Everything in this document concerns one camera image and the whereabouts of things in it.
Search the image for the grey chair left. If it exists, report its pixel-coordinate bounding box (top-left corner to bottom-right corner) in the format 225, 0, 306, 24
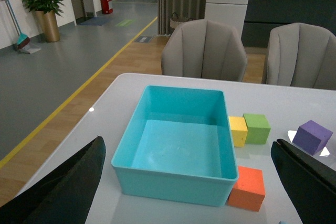
161, 19, 247, 82

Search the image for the green foam cube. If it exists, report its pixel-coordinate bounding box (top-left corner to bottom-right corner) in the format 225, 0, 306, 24
243, 113, 271, 145

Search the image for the potted plant gold vase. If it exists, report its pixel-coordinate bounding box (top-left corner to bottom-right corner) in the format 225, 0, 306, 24
22, 0, 64, 42

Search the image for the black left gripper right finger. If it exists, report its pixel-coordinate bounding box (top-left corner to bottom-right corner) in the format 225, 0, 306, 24
271, 138, 335, 223

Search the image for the purple foam cube far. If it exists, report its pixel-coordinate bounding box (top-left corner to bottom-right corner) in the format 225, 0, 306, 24
292, 120, 333, 155

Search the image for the grey chair right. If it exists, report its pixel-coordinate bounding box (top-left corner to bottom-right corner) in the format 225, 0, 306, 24
261, 23, 335, 90

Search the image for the orange foam cube near bin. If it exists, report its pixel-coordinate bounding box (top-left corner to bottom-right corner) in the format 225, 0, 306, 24
227, 166, 266, 212

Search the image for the teal broom with dustpan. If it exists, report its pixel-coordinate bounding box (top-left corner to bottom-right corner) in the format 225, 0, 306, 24
5, 0, 41, 54

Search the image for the dark grey counter cabinet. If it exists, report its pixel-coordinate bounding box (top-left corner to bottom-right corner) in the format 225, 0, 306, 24
241, 0, 335, 48

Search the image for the woven basket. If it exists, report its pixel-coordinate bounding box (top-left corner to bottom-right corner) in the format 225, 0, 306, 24
170, 12, 193, 29

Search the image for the turquoise plastic bin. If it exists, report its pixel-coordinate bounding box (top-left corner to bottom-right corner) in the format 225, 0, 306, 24
111, 86, 239, 207

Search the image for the grey chair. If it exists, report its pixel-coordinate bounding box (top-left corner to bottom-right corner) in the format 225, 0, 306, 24
161, 19, 247, 82
261, 23, 335, 90

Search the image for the yellow foam cube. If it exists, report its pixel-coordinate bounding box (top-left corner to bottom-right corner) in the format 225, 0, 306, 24
229, 116, 248, 147

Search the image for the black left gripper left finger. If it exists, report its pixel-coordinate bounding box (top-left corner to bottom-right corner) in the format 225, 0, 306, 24
1, 136, 106, 223

